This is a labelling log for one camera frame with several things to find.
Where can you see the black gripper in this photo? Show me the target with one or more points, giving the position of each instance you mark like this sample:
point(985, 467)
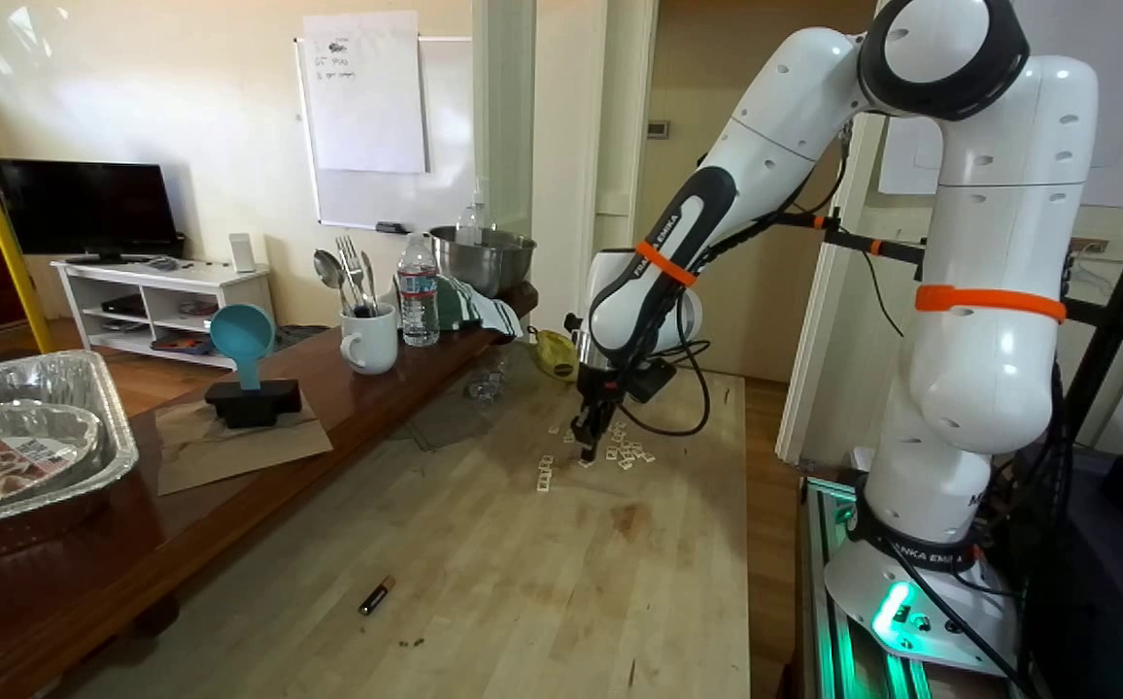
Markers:
point(597, 400)

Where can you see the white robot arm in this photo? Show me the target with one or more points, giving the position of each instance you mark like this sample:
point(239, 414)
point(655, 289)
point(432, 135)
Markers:
point(975, 370)

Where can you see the yellow black tool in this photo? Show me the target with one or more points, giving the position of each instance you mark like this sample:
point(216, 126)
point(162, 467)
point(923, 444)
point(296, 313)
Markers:
point(557, 355)

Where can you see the green striped towel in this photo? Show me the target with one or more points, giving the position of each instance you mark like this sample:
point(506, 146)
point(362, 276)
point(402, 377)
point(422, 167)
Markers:
point(466, 309)

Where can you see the clear plastic water bottle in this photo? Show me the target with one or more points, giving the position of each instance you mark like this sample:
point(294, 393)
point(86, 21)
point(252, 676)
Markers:
point(417, 291)

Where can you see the white ceramic mug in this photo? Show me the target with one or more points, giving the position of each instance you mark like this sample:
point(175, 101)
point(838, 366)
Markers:
point(369, 339)

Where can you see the black marker on table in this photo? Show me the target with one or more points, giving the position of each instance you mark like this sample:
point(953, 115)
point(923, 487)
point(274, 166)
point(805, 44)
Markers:
point(375, 601)

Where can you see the teal funnel on black stand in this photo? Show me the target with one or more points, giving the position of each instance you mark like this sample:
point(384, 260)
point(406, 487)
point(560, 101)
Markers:
point(246, 337)

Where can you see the white paper flipchart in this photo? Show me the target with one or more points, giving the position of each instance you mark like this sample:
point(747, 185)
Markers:
point(362, 91)

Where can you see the brown cardboard sheet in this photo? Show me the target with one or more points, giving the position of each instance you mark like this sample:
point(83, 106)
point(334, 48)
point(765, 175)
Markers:
point(200, 448)

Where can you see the white tv shelf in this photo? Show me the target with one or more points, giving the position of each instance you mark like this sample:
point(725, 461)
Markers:
point(155, 313)

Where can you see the aluminium foil tray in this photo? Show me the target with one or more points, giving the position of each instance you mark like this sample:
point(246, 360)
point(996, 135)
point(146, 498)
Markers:
point(63, 432)

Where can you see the black television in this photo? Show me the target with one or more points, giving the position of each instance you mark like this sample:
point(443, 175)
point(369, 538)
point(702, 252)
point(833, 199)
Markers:
point(107, 212)

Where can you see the dark wooden side counter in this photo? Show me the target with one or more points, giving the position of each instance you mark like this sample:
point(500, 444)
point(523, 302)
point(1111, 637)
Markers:
point(92, 568)

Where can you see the yellow stick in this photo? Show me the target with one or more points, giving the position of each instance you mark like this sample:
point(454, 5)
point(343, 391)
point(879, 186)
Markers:
point(20, 286)

